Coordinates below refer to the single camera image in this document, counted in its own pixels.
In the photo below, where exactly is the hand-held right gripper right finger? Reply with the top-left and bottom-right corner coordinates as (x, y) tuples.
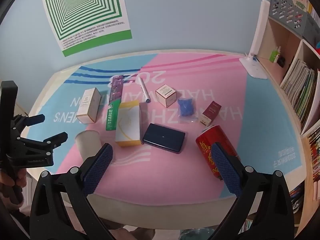
(211, 142), (295, 240)

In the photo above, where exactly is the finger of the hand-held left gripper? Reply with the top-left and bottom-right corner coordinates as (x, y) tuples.
(11, 114), (45, 130)
(19, 132), (68, 155)

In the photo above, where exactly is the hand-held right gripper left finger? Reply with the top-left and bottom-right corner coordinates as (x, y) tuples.
(29, 143), (114, 240)

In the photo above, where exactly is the red drink can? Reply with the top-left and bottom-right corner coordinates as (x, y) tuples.
(195, 125), (240, 180)

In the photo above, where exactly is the teal bin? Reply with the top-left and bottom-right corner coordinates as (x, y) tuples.
(180, 228), (215, 240)

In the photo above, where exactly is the small white cube box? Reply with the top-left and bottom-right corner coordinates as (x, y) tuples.
(155, 84), (177, 107)

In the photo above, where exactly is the person's left hand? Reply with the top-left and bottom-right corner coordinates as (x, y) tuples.
(0, 167), (27, 200)

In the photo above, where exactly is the tall white carton box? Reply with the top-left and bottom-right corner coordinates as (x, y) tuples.
(76, 88), (102, 124)

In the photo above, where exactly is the white and yellow box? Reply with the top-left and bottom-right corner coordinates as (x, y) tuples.
(115, 100), (143, 147)

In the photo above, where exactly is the purple and green toothpaste box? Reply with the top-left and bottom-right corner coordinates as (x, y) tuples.
(105, 75), (125, 131)

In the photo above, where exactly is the small dark red box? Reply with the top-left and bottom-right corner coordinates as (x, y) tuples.
(199, 101), (222, 127)

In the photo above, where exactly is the pink and blue printed mat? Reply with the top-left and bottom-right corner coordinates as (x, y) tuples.
(26, 52), (302, 198)

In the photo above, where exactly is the dark blue flat case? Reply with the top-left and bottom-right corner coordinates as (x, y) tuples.
(142, 123), (186, 153)

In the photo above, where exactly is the blue item in plastic bag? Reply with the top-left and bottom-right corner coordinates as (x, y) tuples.
(177, 98), (199, 123)

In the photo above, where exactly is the row of colourful book spines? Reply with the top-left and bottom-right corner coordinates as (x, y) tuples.
(307, 127), (320, 180)

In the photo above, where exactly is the white marker pen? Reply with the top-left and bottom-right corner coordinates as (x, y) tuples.
(139, 77), (151, 103)

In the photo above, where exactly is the row of leaning magazines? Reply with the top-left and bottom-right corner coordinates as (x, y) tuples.
(280, 59), (320, 133)

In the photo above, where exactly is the small green and white bottle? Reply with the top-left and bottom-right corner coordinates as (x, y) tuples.
(269, 46), (282, 63)

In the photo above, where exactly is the wooden bookshelf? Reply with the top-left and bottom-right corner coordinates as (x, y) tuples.
(257, 12), (320, 238)

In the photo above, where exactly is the white desk lamp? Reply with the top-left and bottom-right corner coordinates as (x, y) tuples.
(239, 0), (271, 80)

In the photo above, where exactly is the grey perforated basket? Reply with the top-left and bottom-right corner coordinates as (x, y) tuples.
(302, 12), (320, 48)
(269, 0), (310, 34)

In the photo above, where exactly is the green striped wall poster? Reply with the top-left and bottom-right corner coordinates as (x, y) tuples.
(40, 0), (133, 57)

